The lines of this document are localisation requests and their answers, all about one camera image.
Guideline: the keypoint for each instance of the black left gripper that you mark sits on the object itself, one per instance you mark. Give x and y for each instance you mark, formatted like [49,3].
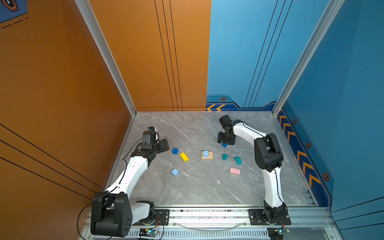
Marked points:
[163,143]

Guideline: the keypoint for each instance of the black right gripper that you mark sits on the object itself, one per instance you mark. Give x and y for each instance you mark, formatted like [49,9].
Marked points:
[219,139]

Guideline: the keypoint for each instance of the natural wood block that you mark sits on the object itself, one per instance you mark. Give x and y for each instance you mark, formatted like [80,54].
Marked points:
[210,157]

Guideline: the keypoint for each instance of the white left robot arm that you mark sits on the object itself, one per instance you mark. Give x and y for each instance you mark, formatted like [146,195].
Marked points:
[112,214]

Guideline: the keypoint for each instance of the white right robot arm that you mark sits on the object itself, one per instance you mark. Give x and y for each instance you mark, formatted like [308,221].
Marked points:
[268,157]

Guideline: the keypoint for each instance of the yellow wood block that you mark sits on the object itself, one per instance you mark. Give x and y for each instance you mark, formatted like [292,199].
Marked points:
[184,157]

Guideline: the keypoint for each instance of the teal wood block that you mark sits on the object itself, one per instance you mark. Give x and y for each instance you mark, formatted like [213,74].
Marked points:
[238,160]

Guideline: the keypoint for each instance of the pink wood block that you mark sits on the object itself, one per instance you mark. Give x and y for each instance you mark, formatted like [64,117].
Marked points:
[235,171]

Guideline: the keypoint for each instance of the dark blue cube near left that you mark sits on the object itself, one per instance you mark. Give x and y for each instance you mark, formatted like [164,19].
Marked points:
[175,151]

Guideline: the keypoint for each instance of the light blue cube left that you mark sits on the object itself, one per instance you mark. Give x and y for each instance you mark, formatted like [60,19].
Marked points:
[175,172]

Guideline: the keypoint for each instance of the left circuit board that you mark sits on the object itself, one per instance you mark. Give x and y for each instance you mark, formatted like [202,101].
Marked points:
[148,233]

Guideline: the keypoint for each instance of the circuit board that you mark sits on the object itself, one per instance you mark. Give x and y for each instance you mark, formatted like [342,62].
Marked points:
[282,231]
[148,233]

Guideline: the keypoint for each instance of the right circuit board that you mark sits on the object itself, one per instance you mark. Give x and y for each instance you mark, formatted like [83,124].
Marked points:
[282,231]

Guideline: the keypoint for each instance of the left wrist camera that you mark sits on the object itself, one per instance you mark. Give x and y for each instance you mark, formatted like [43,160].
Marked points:
[153,129]

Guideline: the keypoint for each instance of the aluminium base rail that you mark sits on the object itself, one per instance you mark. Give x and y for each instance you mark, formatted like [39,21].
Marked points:
[237,223]

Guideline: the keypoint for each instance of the aluminium corner post left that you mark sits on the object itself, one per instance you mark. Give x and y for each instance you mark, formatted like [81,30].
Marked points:
[101,42]

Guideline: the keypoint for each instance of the aluminium corner post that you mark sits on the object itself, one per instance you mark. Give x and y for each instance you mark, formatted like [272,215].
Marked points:
[318,34]
[101,42]

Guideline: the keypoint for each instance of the aluminium corner post right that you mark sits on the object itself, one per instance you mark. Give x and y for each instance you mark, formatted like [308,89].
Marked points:
[318,34]

